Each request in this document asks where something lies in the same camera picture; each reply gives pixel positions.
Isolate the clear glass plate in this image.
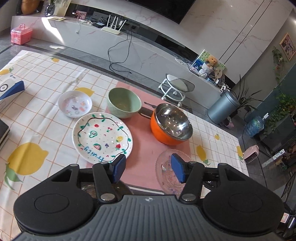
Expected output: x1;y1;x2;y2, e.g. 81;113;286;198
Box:
156;149;191;197

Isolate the painted fruit plate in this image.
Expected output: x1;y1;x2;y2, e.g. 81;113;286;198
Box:
72;112;133;164

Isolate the orange steel bowl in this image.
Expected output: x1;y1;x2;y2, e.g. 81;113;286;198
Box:
150;103;193;146

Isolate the green ceramic bowl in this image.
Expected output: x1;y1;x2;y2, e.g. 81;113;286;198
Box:
107;87;142;119

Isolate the small white dish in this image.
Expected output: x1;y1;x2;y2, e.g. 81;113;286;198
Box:
58;90;92;118

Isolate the pink space heater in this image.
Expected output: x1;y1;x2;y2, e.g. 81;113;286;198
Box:
243;145;259;164

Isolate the grey trash can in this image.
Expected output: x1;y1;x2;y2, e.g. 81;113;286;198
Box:
207;91;240;124

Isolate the lemon checked tablecloth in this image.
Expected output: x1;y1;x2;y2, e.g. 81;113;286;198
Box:
1;50;249;240

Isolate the blue water jug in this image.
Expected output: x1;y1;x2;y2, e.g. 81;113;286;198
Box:
245;113;269;138

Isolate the white rolling stool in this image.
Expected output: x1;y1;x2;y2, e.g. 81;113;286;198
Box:
158;74;195;108

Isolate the potted green plant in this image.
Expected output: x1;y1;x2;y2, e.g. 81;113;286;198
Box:
230;76;263;118

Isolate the black notebook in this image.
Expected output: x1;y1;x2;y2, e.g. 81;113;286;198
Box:
0;120;10;149

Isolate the teddy bear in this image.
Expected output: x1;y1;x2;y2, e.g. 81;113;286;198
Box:
205;55;218;69

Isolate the white tv console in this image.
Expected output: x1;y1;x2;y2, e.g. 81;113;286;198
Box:
11;16;221;108

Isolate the white blue box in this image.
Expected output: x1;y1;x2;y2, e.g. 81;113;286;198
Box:
0;74;25;111

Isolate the white wifi router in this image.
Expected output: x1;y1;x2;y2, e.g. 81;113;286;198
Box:
102;15;126;35

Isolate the pink storage box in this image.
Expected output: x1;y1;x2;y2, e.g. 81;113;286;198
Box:
11;24;33;45

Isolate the black television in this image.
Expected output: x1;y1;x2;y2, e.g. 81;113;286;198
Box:
129;0;195;24

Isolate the glass vase with plant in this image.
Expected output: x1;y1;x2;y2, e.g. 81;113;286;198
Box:
44;0;55;16

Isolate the brown round vase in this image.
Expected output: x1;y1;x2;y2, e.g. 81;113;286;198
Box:
21;0;40;10

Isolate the black cable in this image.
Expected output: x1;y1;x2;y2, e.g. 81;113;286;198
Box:
107;27;134;80

